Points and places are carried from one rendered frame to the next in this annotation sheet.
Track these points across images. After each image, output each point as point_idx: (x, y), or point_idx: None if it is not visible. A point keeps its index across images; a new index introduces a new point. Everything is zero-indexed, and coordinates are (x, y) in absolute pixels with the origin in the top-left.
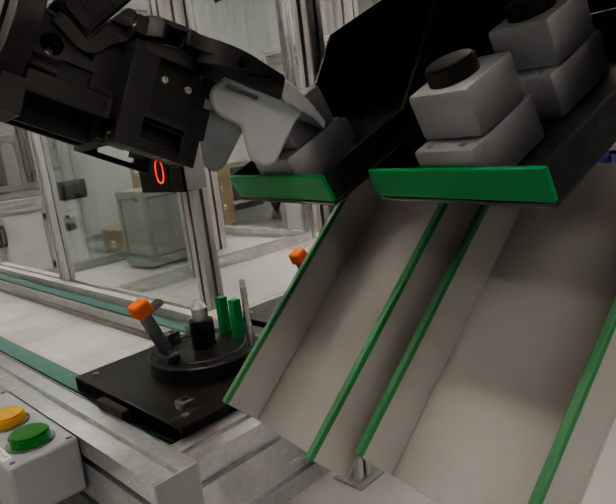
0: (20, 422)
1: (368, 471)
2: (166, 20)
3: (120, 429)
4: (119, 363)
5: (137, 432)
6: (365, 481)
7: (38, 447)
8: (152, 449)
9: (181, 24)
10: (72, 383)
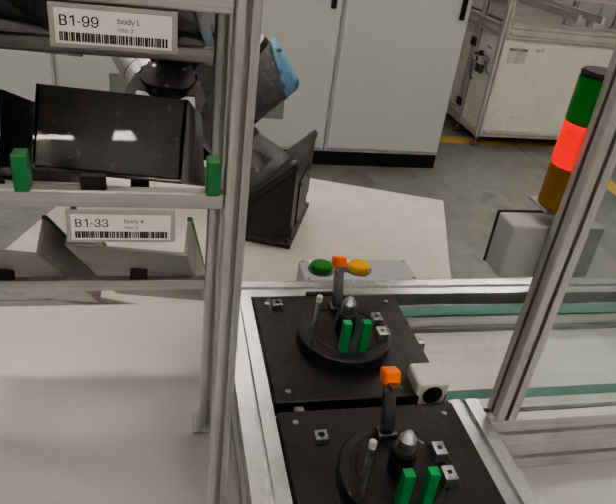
0: (350, 271)
1: (199, 422)
2: (144, 66)
3: (293, 291)
4: (394, 313)
5: (281, 294)
6: (195, 418)
7: (308, 268)
8: (254, 291)
9: None
10: (414, 308)
